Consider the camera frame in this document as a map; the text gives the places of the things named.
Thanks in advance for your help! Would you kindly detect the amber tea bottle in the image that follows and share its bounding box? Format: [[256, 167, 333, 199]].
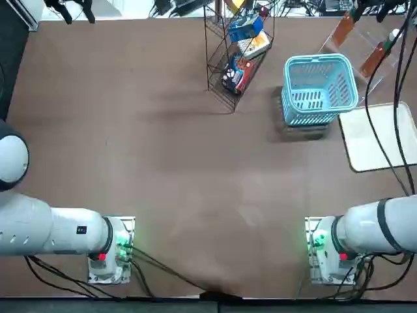
[[360, 28, 403, 78], [334, 12, 356, 47]]

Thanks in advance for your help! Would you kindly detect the blue Oreo cookie box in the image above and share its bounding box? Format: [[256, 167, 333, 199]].
[[227, 16, 264, 42]]

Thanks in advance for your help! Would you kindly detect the clear acrylic stepped shelf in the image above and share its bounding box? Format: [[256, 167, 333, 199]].
[[317, 12, 405, 98]]

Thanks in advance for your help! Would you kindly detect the light blue plastic basket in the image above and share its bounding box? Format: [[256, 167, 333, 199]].
[[280, 53, 359, 127]]

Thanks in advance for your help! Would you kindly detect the black power brick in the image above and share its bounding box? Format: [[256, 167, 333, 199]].
[[152, 0, 173, 16]]

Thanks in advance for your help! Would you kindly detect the white cracker box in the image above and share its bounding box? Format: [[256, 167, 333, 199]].
[[237, 31, 271, 59]]

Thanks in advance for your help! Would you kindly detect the yellow cracker box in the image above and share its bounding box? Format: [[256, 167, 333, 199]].
[[224, 0, 248, 16]]

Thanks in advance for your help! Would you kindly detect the cream plastic tray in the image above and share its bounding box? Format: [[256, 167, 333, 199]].
[[338, 101, 417, 173]]

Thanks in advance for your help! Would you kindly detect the dark blue cookie box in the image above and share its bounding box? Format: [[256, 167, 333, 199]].
[[222, 55, 255, 95]]

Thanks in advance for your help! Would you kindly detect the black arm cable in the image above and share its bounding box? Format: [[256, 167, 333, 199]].
[[394, 0, 417, 195], [364, 9, 417, 196]]

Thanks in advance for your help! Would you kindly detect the black wire tiered shelf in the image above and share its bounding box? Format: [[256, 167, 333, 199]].
[[203, 0, 276, 114]]

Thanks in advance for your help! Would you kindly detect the black base cable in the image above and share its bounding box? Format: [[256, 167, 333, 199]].
[[24, 256, 154, 299], [125, 246, 244, 299], [325, 252, 416, 300]]

